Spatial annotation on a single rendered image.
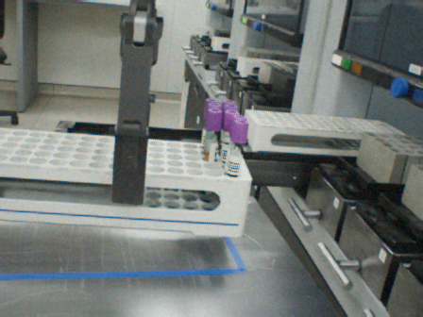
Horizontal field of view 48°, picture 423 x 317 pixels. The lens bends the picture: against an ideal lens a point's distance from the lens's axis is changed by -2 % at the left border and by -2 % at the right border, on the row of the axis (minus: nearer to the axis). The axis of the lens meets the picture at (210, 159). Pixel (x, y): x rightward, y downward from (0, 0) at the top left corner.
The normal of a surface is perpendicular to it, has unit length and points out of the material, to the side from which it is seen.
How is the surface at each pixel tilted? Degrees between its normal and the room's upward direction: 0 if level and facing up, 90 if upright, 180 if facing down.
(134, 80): 74
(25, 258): 0
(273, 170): 90
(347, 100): 90
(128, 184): 89
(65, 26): 90
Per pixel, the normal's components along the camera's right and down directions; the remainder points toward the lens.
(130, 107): 0.13, 0.09
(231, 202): 0.10, 0.36
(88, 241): 0.12, -0.93
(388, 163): -0.98, -0.05
